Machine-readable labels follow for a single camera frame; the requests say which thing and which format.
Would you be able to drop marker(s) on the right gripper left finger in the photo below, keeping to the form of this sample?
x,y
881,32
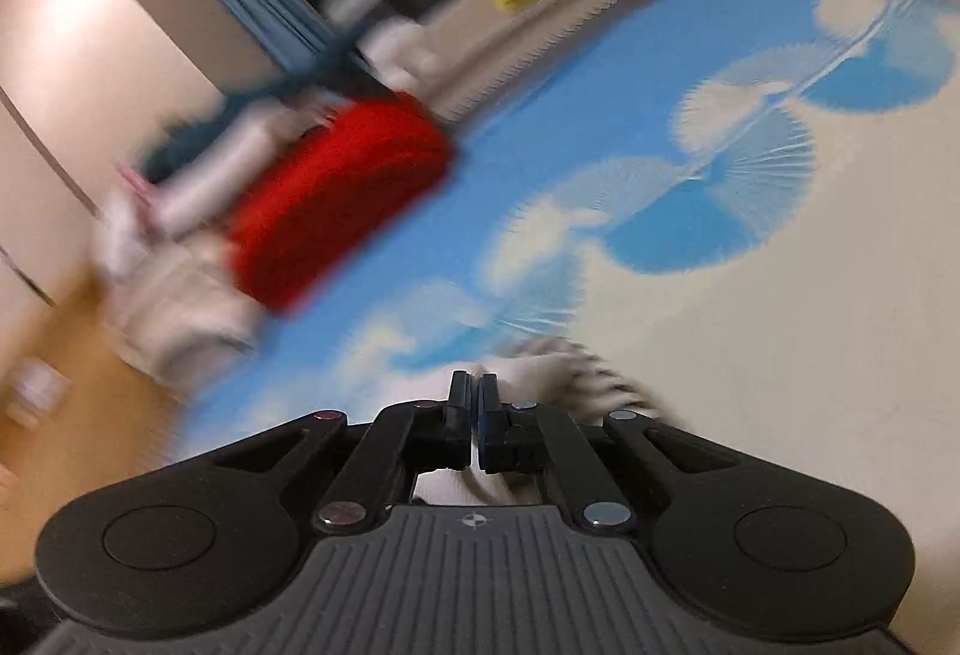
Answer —
x,y
389,454

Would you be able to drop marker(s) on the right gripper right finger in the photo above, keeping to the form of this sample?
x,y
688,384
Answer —
x,y
542,442

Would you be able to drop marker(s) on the black white striped garment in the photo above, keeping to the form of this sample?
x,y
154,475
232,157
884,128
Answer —
x,y
545,370

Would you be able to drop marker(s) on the white folded clothes stack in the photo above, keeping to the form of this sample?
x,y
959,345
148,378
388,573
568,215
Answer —
x,y
205,187

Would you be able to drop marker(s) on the cream folded blanket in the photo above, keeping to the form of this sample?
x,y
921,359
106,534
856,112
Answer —
x,y
171,308

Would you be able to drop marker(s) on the red folded blanket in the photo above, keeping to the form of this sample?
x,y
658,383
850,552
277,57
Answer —
x,y
338,185

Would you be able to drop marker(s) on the blue white patterned bedspread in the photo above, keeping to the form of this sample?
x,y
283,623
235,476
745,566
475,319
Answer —
x,y
749,206

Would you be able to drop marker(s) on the blue shark plush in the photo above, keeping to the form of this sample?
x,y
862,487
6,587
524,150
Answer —
x,y
337,68

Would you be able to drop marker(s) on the white round plush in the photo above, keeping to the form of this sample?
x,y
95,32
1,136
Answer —
x,y
400,54

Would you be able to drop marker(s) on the wooden bed frame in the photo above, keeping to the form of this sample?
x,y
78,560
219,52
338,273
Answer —
x,y
113,422

